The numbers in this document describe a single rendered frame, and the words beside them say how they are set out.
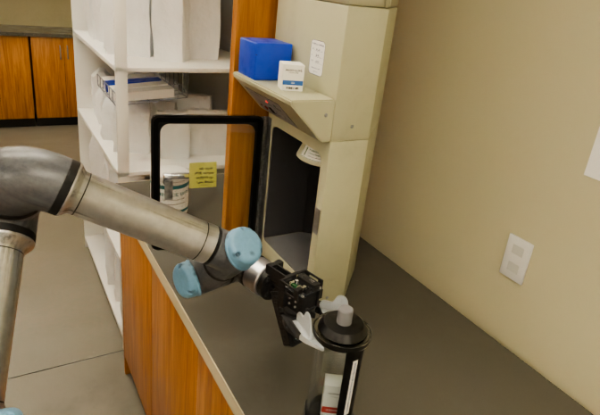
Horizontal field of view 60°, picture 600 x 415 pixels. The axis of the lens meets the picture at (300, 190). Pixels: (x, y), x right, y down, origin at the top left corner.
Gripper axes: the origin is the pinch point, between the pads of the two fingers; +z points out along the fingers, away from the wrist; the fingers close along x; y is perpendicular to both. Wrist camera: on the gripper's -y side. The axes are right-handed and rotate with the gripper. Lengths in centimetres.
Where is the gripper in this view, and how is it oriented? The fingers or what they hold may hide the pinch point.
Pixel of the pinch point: (339, 339)
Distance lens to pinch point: 101.6
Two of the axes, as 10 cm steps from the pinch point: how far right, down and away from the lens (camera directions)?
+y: 1.1, -9.2, -3.8
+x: 7.1, -2.0, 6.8
